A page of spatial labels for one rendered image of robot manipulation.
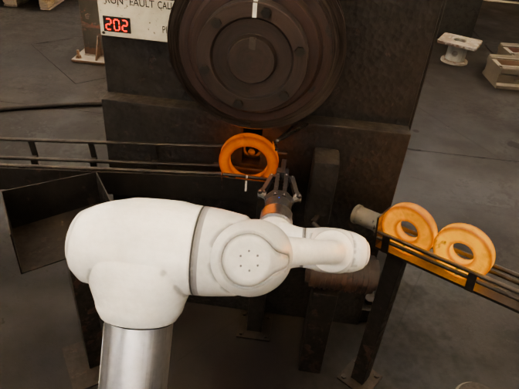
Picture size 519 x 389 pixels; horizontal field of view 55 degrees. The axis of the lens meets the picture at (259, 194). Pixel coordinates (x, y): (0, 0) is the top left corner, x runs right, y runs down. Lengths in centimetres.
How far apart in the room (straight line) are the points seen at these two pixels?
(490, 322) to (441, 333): 24
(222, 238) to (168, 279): 10
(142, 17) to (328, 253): 87
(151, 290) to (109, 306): 7
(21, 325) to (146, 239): 150
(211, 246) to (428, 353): 154
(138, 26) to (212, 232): 98
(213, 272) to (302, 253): 37
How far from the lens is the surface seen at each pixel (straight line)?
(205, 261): 68
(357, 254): 124
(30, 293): 226
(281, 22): 124
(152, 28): 154
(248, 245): 64
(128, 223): 70
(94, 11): 431
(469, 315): 233
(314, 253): 104
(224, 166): 155
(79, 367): 196
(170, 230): 69
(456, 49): 504
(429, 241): 143
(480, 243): 137
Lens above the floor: 156
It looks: 35 degrees down
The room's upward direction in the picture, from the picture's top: 5 degrees clockwise
